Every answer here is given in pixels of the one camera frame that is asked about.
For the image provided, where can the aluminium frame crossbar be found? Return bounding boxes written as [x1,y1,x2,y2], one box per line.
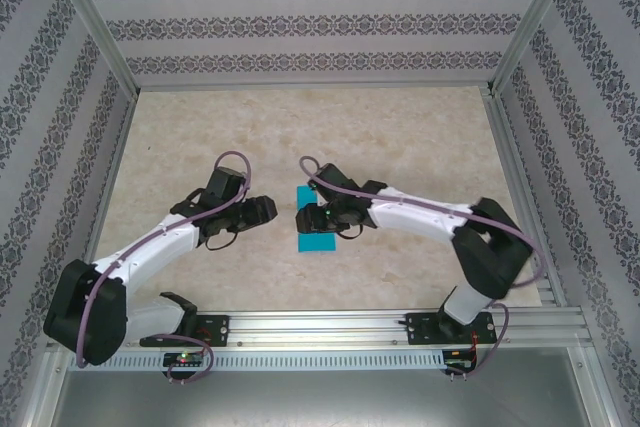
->
[133,79,496,93]

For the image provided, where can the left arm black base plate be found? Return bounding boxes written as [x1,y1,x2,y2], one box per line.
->
[139,314,231,348]

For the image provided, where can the grey metal sheet panel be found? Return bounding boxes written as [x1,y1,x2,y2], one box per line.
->
[47,369,609,427]

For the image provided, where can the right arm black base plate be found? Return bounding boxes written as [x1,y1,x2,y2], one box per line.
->
[405,311,500,347]

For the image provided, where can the short aluminium frame post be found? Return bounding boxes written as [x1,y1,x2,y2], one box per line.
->
[17,346,69,427]
[569,346,629,427]

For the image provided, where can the aluminium table side rail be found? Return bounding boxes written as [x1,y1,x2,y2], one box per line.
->
[479,88,571,311]
[68,91,140,313]

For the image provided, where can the slotted metal cable duct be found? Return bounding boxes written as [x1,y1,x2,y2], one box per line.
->
[67,349,481,372]

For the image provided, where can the aluminium mounting rail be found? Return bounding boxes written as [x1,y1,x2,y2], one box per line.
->
[47,307,594,352]

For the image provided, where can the blue square paper sheet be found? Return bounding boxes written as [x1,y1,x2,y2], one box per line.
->
[295,185,339,253]

